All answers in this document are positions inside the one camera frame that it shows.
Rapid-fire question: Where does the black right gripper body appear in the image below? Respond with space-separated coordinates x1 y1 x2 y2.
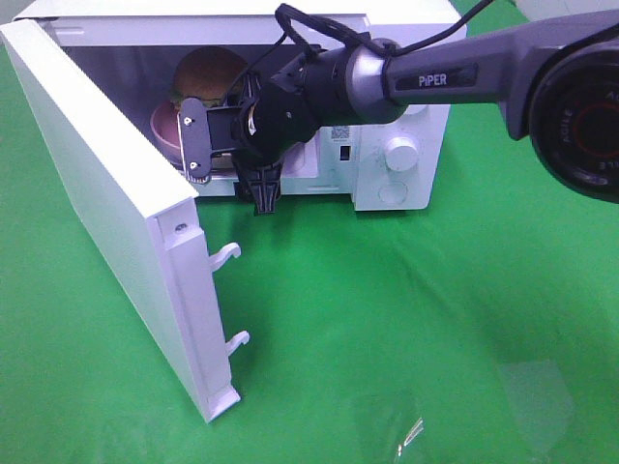
237 72 319 164

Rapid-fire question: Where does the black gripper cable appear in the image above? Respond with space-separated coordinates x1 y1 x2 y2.
221 0 494 107

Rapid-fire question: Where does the hamburger with lettuce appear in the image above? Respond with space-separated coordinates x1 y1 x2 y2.
170 45 248 111

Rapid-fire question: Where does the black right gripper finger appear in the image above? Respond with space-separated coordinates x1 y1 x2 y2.
238 72 261 106
233 161 282 215

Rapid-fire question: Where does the pink round plate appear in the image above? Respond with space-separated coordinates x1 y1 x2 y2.
150 101 182 166

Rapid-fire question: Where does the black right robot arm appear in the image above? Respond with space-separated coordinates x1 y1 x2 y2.
233 4 618 214

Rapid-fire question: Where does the white microwave knob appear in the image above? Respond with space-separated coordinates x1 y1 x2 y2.
384 136 419 172

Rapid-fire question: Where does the white microwave door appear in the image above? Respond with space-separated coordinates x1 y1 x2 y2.
1 19 250 421

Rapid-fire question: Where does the round door release button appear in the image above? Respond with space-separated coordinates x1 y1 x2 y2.
378 182 408 205

